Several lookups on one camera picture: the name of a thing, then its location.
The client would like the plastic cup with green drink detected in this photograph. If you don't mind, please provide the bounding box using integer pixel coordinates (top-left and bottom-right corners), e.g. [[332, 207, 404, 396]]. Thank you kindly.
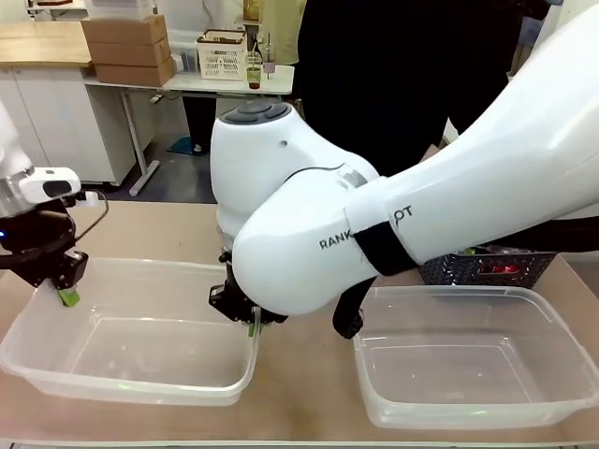
[[244, 50, 264, 92]]

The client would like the dark grey woven plastic basket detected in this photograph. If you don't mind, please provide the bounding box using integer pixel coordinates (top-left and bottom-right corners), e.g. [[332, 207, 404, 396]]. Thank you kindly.
[[417, 243, 560, 290]]

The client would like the black velcro arm strap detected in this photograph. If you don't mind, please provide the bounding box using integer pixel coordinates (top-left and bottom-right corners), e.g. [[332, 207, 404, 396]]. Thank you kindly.
[[353, 223, 420, 278]]

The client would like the white background table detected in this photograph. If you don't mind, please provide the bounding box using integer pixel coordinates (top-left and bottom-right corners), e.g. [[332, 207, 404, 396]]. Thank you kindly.
[[83, 63, 297, 197]]

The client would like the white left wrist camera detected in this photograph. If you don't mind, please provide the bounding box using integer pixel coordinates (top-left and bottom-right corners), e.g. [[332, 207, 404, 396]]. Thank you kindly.
[[18, 166, 101, 208]]

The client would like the clear plastic storage box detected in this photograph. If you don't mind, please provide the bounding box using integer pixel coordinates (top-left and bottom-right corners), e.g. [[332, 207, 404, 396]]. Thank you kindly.
[[167, 28, 207, 76]]

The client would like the large clear plastic bin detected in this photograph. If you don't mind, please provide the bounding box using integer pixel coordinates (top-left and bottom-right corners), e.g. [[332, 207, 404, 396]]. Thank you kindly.
[[0, 255, 262, 407]]

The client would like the black right braided cable sleeve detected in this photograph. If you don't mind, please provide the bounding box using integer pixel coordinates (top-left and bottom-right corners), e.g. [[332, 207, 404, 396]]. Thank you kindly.
[[333, 274, 376, 340]]

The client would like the wooden counter top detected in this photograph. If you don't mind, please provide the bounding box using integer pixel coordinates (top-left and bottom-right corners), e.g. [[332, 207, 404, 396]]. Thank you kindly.
[[0, 21, 94, 67]]

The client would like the person in black clothes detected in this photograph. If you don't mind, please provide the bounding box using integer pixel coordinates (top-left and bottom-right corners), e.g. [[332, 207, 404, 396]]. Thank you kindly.
[[296, 0, 523, 180]]

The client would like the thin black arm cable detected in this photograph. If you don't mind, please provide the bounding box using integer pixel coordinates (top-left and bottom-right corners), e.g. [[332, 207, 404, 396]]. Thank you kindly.
[[284, 162, 348, 182]]

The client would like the person in beige top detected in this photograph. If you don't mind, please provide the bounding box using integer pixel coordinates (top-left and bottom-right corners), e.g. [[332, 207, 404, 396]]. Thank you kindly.
[[242, 0, 303, 67]]

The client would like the black left camera cable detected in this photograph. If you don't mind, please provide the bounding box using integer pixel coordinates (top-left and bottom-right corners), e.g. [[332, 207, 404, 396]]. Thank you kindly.
[[72, 186, 111, 244]]

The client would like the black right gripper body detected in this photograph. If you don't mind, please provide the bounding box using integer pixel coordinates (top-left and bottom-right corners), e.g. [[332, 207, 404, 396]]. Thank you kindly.
[[217, 251, 241, 294]]

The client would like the person in white coat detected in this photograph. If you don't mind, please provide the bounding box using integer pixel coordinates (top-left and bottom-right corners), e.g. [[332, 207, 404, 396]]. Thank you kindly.
[[181, 0, 247, 155]]

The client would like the teal floor mat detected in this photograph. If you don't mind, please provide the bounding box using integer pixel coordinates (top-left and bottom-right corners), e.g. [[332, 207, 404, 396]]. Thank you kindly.
[[165, 136, 212, 156]]

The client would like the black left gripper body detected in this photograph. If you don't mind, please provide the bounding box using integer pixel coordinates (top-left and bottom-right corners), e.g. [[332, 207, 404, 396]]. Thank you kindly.
[[0, 198, 79, 263]]

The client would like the brown cardboard box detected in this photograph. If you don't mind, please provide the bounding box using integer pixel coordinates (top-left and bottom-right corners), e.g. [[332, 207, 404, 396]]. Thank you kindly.
[[87, 36, 172, 67], [80, 14, 169, 48], [93, 56, 177, 89]]

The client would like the white crate with wooden rim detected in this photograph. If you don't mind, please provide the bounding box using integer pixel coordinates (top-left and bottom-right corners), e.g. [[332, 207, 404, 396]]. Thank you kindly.
[[196, 28, 248, 81]]

